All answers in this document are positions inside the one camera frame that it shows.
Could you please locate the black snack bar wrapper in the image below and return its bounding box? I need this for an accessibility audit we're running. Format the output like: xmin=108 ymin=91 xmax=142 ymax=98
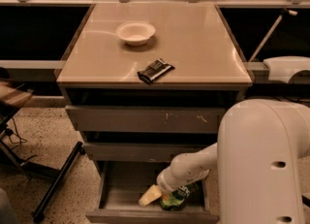
xmin=138 ymin=58 xmax=175 ymax=84

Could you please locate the grey bottom drawer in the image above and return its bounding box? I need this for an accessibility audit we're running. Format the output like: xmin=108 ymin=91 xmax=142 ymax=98
xmin=86 ymin=161 xmax=218 ymax=224

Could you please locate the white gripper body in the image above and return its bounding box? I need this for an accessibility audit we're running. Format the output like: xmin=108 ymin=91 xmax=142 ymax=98
xmin=156 ymin=167 xmax=180 ymax=193

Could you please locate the grey drawer cabinet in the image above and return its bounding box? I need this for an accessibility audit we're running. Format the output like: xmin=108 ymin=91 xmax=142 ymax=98
xmin=54 ymin=1 xmax=255 ymax=224

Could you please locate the white rod with tip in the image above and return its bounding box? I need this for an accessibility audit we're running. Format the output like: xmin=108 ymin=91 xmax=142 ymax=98
xmin=248 ymin=9 xmax=297 ymax=62

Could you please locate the white paper bowl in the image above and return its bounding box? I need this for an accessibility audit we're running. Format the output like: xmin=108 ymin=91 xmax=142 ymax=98
xmin=115 ymin=21 xmax=156 ymax=47

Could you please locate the grey drawer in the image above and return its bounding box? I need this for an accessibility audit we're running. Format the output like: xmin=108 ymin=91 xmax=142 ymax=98
xmin=84 ymin=143 xmax=202 ymax=163
xmin=66 ymin=106 xmax=225 ymax=134
xmin=86 ymin=161 xmax=218 ymax=224

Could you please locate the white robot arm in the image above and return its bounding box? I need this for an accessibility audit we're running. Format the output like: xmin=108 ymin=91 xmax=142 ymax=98
xmin=139 ymin=99 xmax=310 ymax=224

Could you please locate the grey top drawer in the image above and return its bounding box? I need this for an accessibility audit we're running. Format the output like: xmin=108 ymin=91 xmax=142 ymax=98
xmin=66 ymin=106 xmax=225 ymax=134

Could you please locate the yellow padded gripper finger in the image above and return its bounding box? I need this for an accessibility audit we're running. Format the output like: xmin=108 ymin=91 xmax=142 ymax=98
xmin=139 ymin=184 xmax=162 ymax=207

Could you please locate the green rice chip bag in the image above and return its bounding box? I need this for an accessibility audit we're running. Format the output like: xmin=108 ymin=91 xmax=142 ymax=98
xmin=159 ymin=182 xmax=199 ymax=211

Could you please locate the grey middle drawer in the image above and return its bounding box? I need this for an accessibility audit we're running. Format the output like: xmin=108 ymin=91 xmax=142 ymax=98
xmin=84 ymin=143 xmax=202 ymax=163

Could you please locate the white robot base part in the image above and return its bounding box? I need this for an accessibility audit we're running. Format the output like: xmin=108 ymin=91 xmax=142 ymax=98
xmin=263 ymin=56 xmax=310 ymax=83

